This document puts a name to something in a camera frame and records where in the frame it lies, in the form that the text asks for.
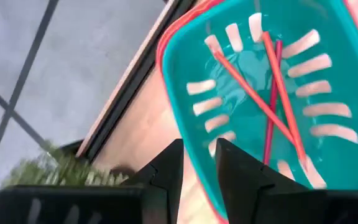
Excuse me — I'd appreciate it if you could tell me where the green basket with red rim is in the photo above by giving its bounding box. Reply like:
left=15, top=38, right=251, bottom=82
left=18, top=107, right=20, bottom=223
left=155, top=0, right=358, bottom=224

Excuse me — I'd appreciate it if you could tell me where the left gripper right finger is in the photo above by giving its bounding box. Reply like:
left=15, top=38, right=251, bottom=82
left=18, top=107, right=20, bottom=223
left=214, top=138, right=312, bottom=224

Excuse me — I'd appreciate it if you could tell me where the orange pencil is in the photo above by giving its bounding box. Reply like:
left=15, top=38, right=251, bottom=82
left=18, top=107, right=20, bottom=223
left=261, top=30, right=307, bottom=164
left=212, top=49, right=296, bottom=144

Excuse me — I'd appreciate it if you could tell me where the green potted plant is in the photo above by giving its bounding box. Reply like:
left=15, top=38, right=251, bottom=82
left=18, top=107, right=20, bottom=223
left=0, top=139, right=136, bottom=188

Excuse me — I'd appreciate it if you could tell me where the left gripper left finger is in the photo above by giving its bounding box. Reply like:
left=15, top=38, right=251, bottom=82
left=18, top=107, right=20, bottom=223
left=119, top=138, right=185, bottom=224

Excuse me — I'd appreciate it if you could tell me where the black aluminium table frame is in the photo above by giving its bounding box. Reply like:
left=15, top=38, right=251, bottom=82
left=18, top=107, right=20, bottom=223
left=75, top=0, right=198, bottom=163

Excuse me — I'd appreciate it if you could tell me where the dark red pencil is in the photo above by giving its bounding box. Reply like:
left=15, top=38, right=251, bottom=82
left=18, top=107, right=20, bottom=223
left=262, top=39, right=284, bottom=166

